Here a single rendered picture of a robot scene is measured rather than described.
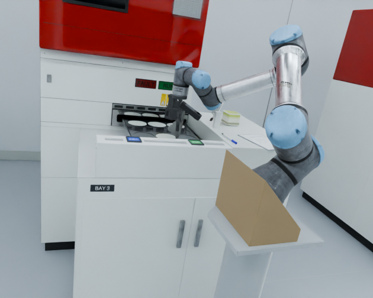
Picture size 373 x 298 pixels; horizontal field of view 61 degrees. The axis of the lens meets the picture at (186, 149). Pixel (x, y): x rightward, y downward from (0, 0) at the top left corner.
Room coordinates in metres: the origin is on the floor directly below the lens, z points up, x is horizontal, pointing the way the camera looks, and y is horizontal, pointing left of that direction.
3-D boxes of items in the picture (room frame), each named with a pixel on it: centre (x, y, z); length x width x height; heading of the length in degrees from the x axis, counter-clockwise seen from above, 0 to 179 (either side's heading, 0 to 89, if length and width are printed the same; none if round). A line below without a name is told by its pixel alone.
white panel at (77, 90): (1.72, 0.40, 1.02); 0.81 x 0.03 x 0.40; 110
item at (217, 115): (1.56, -0.12, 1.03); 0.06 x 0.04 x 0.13; 20
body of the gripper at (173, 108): (1.47, 0.08, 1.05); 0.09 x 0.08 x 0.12; 79
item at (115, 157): (1.21, 0.08, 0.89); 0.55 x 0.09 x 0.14; 110
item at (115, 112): (1.77, 0.23, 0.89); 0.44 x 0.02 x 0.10; 110
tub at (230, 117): (1.67, -0.21, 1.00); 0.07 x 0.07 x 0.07; 23
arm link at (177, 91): (1.46, 0.07, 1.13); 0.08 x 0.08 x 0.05
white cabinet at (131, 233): (1.50, 0.04, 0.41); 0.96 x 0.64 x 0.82; 110
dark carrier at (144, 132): (1.58, 0.15, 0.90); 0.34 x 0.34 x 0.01; 20
